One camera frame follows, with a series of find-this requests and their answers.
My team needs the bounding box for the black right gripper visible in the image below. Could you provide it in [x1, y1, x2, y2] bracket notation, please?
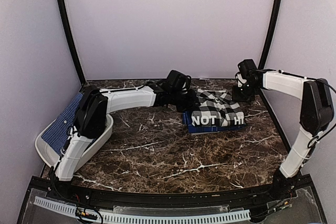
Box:
[232, 81, 259, 103]

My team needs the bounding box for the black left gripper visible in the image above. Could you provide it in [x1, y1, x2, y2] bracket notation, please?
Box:
[171, 89, 201, 113]

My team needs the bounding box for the blue plaid shirt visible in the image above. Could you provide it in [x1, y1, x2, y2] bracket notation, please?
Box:
[182, 111, 247, 134]

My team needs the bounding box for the black white checked shirt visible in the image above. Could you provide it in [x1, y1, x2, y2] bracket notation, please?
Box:
[191, 89, 245, 127]

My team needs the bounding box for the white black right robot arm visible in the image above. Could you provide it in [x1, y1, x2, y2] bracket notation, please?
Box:
[232, 59, 335, 178]

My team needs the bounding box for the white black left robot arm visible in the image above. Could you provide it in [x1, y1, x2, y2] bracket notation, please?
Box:
[53, 70, 199, 201]

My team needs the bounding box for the small-check blue shirt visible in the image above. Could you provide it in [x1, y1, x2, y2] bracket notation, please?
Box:
[41, 93, 83, 155]

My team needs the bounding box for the grey plastic bin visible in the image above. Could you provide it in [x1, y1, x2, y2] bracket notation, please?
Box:
[35, 115, 113, 171]

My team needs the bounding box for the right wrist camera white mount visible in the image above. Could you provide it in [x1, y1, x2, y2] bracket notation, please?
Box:
[235, 72, 246, 87]

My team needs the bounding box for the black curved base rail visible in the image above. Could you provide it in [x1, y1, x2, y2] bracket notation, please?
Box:
[18, 175, 327, 223]

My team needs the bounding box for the black corner frame post right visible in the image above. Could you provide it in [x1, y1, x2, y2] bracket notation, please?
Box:
[258, 0, 281, 69]

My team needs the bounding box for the black corner frame post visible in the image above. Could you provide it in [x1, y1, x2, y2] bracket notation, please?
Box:
[258, 0, 281, 69]
[57, 0, 86, 85]

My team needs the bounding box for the white slotted cable duct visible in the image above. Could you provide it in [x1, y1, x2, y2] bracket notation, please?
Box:
[33, 196, 250, 223]

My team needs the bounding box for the black corner frame post left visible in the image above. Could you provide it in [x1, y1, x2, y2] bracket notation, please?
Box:
[57, 0, 86, 85]

